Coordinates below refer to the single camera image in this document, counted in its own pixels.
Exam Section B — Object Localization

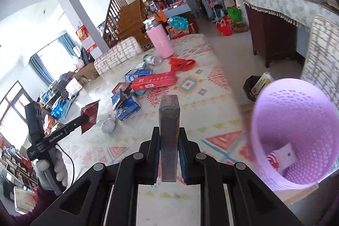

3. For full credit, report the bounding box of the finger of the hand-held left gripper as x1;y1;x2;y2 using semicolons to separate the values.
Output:
69;114;90;134

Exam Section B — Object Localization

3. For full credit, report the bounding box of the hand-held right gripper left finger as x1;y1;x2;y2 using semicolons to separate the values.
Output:
30;127;161;226

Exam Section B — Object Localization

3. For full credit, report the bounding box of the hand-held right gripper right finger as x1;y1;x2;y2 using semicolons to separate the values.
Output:
179;127;304;226

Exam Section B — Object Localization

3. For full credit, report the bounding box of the dark red packet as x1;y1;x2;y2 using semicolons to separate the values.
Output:
80;100;100;134

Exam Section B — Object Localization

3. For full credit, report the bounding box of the grey cardboard box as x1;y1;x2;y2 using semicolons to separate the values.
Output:
158;94;181;182

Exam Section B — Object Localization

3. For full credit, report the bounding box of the purple plastic basket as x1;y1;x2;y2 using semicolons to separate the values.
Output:
250;78;335;192

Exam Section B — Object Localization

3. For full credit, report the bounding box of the person's left forearm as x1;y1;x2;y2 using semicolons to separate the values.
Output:
11;181;64;226

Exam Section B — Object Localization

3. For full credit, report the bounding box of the black trash bag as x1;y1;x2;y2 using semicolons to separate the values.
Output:
243;75;265;102

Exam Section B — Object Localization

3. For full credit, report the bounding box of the person's left hand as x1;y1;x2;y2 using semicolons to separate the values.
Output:
33;148;69;191

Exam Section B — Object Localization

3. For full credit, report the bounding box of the crumpled clear plastic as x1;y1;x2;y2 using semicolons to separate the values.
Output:
98;112;117;134

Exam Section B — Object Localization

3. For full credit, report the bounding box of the torn blue carton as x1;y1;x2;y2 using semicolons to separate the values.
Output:
111;90;126;111
115;96;142;121

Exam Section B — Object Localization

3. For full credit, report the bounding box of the small dark red box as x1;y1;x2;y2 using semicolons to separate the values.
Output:
111;82;133;95

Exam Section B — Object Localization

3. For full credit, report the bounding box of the blue curtain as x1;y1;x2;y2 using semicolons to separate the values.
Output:
58;33;76;56
29;54;55;85

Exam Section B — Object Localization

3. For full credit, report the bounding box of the long red box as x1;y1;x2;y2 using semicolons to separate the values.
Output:
130;71;176;91

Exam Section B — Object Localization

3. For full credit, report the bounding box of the small white bottle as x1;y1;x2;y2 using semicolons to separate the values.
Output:
124;69;154;83

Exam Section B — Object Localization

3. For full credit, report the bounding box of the checked cushioned chair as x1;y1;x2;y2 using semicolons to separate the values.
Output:
93;36;143;76
299;15;339;107

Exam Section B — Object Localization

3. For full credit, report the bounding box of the red plastic bag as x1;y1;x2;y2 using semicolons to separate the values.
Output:
169;57;196;72

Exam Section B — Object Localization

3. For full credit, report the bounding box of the clear plastic bottle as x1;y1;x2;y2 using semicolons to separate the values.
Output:
143;55;164;66

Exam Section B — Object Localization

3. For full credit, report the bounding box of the white red packet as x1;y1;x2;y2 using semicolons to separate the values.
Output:
266;143;297;172

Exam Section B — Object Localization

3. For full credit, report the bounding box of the white yellow box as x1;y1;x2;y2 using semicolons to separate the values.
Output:
251;72;274;95

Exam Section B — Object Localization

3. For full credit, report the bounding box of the pink thermos bottle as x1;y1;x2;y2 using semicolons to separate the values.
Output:
143;18;175;59

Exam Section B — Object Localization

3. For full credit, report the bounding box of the red shopping bag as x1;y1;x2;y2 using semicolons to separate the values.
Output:
215;18;233;36

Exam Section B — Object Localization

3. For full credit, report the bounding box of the dark wooden cabinet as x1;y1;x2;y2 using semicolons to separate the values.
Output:
244;1;298;68

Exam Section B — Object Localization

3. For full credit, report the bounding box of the green shopping bag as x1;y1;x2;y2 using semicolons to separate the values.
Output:
226;6;243;23

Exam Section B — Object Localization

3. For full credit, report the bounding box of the metal storage rack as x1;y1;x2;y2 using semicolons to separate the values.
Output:
200;0;225;21

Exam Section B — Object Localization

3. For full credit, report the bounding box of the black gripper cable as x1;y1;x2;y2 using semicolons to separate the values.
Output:
57;145;76;187

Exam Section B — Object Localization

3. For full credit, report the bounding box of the red wall calendar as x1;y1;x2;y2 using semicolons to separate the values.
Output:
75;25;97;53

